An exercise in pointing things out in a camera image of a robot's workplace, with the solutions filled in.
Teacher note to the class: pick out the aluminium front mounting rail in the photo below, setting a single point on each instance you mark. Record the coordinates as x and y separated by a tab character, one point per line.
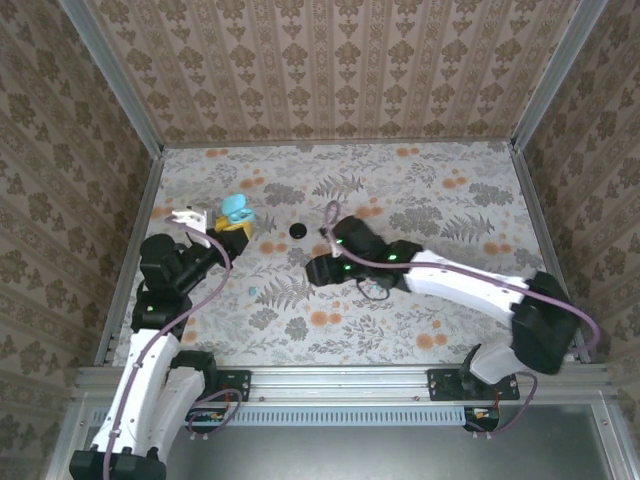
340	385

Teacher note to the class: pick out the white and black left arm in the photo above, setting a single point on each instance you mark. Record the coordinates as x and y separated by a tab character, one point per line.
150	370

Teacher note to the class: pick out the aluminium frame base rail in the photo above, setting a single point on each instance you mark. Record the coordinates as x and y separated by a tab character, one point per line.
350	144

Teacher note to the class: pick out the aluminium frame side rail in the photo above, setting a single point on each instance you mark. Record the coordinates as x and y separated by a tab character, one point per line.
540	225
148	190

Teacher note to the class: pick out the black earbud charging case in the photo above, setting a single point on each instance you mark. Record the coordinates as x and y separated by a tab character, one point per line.
298	230

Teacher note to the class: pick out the black controller box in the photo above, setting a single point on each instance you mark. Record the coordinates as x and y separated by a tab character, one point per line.
482	422
205	422

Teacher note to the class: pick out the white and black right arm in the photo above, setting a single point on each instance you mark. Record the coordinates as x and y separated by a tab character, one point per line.
460	280

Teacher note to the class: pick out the grey metal sheet panel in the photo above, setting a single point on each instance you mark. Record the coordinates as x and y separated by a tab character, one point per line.
350	455

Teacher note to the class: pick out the aluminium frame corner post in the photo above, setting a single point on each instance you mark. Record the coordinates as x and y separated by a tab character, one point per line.
117	80
552	75

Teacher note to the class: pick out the blue earbud charging case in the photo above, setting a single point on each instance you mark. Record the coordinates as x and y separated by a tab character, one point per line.
236	204

